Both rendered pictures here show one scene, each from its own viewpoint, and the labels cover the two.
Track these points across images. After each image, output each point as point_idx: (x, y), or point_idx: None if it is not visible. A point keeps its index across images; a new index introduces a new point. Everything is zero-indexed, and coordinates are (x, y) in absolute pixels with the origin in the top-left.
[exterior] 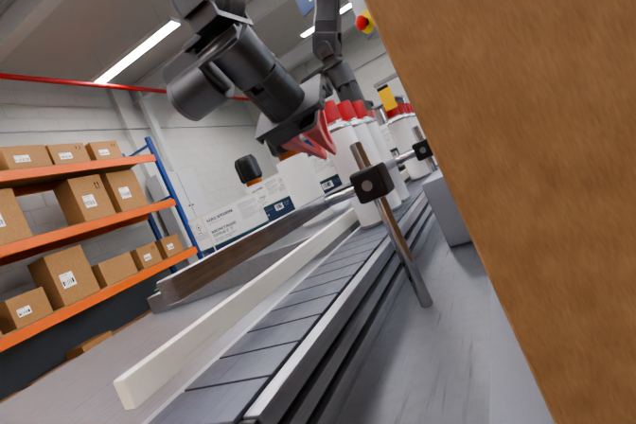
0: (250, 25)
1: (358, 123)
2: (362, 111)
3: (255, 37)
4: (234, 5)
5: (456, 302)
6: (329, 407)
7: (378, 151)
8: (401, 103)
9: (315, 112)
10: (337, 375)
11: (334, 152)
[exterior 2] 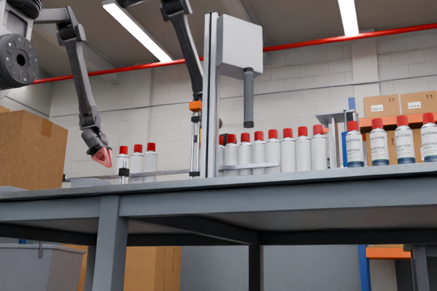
0: (94, 126)
1: (131, 155)
2: (147, 148)
3: (84, 133)
4: (88, 123)
5: None
6: None
7: (132, 169)
8: (241, 134)
9: (94, 153)
10: None
11: (106, 166)
